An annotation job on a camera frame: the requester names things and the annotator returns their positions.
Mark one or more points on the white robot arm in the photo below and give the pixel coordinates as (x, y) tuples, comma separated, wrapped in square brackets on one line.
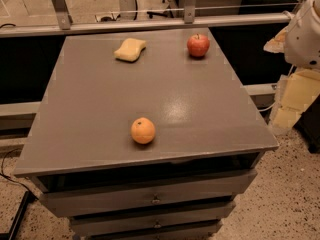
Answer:
[(299, 41)]

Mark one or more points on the grey drawer cabinet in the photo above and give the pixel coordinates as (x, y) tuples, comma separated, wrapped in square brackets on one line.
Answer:
[(155, 149)]

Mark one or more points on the orange fruit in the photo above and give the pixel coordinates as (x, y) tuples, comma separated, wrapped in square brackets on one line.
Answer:
[(143, 130)]

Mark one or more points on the foam padded gripper finger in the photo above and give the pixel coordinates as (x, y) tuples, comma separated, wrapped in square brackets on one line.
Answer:
[(276, 44)]

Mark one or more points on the red apple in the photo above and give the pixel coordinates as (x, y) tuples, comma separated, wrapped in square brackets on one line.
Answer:
[(198, 45)]

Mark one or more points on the metal frame rail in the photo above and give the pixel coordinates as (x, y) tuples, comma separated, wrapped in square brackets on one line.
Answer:
[(149, 25)]

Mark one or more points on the yellow sponge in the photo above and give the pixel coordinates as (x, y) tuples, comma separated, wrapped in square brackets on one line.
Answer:
[(130, 49)]

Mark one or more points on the black floor stand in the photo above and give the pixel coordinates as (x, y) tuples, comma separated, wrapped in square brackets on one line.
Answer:
[(14, 228)]

